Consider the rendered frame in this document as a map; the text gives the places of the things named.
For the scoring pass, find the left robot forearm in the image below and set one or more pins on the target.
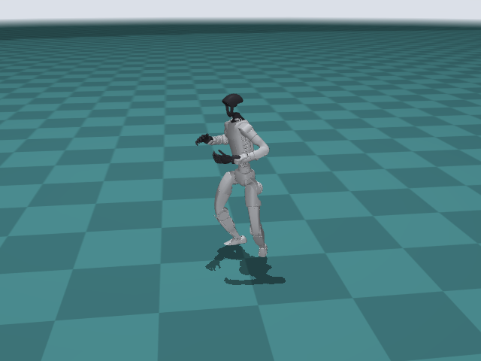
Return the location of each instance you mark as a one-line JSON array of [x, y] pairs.
[[248, 157]]

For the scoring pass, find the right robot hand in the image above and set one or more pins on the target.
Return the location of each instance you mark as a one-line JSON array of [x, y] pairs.
[[204, 138]]

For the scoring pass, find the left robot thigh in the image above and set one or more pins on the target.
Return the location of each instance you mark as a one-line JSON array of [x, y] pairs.
[[252, 189]]

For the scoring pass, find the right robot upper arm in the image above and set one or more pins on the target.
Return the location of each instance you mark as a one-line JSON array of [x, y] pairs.
[[225, 139]]

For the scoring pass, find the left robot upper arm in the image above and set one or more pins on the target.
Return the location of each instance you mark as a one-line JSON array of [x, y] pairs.
[[248, 131]]

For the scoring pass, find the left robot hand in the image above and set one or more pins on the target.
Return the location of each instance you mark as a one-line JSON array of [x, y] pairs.
[[225, 159]]

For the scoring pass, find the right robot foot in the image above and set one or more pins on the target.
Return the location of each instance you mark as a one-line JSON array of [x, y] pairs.
[[233, 241]]

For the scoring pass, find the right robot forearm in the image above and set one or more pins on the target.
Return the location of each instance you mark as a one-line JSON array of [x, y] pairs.
[[216, 140]]

